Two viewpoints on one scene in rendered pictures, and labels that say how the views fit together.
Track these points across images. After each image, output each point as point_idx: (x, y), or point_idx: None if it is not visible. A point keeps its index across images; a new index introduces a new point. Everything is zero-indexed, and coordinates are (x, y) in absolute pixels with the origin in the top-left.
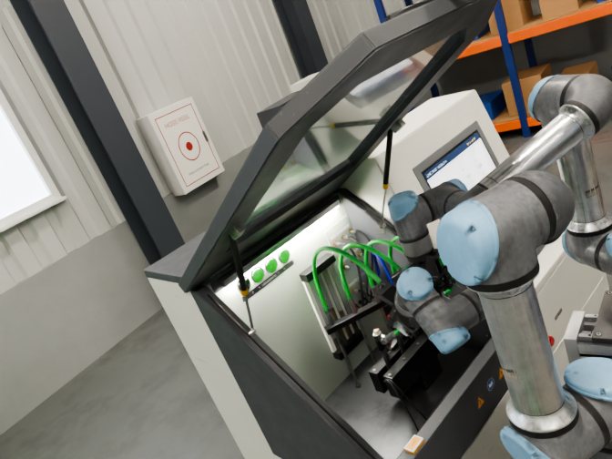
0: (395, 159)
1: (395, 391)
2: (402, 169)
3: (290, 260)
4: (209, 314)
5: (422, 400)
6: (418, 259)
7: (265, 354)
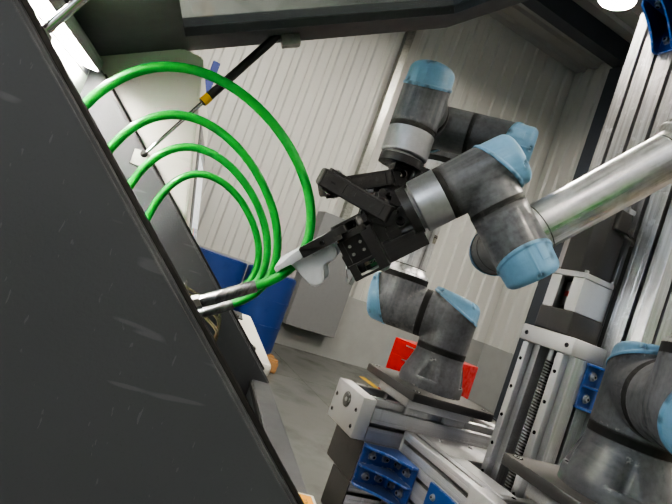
0: (202, 90)
1: None
2: (200, 109)
3: None
4: None
5: None
6: (418, 162)
7: (82, 113)
